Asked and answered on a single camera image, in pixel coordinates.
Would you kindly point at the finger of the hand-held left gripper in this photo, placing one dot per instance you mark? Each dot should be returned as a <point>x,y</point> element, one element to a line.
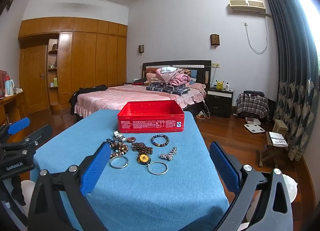
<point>18,125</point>
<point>37,135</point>

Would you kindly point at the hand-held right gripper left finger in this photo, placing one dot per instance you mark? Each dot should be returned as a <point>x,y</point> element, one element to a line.
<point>96,168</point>

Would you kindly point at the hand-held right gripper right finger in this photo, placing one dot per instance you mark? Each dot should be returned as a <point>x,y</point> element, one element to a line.
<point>223,168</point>

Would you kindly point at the silver and gold wristwatch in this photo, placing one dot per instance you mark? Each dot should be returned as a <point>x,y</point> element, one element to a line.
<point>119,135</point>

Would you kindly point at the red tin box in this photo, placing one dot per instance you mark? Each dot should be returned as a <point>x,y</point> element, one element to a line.
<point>150,123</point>

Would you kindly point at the wooden desk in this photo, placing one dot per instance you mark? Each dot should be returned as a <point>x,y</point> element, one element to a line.
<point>10,108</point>

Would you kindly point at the silver bangle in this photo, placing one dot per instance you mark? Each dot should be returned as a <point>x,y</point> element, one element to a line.
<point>117,168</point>
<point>158,174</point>

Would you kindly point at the white and blue thermos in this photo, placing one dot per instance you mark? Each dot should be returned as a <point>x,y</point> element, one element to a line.
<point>9,87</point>

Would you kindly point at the red gift box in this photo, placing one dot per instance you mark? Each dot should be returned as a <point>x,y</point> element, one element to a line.
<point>3,83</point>

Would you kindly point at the low wooden stool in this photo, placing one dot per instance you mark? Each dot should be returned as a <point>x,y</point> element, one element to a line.
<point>268,153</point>

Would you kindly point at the wooden door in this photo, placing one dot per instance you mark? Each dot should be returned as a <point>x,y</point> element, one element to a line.
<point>32,78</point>

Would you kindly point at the white bathroom scale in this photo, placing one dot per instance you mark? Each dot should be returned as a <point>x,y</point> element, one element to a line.
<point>253,128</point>

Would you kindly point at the green box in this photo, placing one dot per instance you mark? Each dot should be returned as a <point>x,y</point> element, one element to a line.
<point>55,82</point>

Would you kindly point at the white printed box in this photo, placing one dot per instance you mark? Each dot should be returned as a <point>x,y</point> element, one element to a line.
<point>277,140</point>

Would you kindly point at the blue tablecloth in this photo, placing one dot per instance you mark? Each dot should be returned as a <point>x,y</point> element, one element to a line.
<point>150,196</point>

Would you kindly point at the black and white nightstand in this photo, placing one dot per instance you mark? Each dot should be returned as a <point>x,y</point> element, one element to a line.
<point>220,103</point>

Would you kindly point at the plaid bag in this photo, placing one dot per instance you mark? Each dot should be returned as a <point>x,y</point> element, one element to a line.
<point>250,107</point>

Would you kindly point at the black garment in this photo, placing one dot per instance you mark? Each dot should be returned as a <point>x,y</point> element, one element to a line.
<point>87,89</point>

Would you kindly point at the small wooden stool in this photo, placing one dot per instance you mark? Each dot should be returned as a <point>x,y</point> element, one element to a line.
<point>280,125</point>

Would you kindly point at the bed with pink bedspread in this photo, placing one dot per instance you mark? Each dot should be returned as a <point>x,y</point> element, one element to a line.
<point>120,95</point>

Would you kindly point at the white bottle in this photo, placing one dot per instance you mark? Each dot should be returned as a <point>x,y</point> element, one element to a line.
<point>227,87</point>

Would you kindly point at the yellow plush toy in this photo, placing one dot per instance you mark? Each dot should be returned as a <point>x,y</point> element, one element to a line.
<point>219,85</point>

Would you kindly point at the pink pillow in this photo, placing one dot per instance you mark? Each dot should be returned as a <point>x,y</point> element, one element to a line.
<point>198,86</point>

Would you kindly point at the dark red cloth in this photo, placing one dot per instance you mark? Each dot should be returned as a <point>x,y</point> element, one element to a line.
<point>137,84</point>

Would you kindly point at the wooden wardrobe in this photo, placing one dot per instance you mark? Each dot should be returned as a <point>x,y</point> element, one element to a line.
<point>95,58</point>

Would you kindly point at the blue plaid cloth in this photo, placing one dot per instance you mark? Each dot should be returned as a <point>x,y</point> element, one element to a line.
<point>162,88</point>

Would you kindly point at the pink folded blankets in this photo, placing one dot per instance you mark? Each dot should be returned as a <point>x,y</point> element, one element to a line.
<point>175,78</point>

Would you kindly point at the orange pillow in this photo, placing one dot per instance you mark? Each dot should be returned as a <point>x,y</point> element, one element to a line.
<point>150,74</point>

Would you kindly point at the white garment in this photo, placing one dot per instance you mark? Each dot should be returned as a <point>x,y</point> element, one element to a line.
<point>167,69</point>

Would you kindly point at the grey patterned curtain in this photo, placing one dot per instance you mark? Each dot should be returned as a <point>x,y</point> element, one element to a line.
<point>292,70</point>

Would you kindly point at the window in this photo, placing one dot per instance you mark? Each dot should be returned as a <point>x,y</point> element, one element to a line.
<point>308,13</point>

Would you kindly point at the small wooden wall lamp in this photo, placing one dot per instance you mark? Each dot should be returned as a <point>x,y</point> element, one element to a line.
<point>141,49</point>

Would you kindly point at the large wooden wall lamp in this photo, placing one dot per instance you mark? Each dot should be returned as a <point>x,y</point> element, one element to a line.
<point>214,40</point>

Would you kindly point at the wall air conditioner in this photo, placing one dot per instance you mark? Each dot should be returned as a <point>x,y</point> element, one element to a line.
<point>247,5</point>

